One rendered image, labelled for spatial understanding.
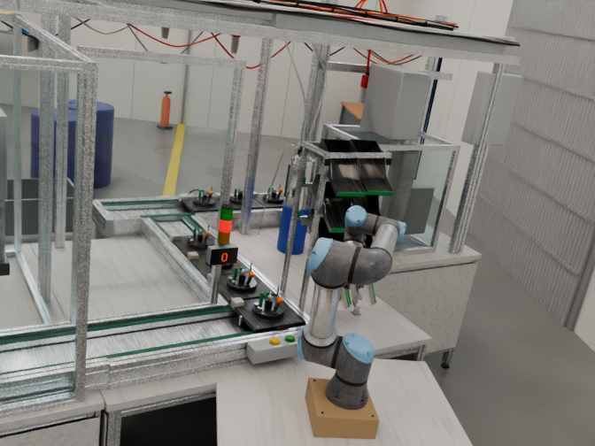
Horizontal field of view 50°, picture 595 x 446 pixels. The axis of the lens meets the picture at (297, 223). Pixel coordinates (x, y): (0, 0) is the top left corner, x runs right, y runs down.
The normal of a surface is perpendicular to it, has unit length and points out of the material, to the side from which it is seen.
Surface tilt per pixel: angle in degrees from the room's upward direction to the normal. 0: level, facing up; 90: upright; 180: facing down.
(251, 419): 0
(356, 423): 90
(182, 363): 90
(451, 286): 90
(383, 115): 90
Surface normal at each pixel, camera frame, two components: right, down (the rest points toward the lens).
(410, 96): 0.51, 0.36
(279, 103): 0.13, 0.36
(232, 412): 0.15, -0.93
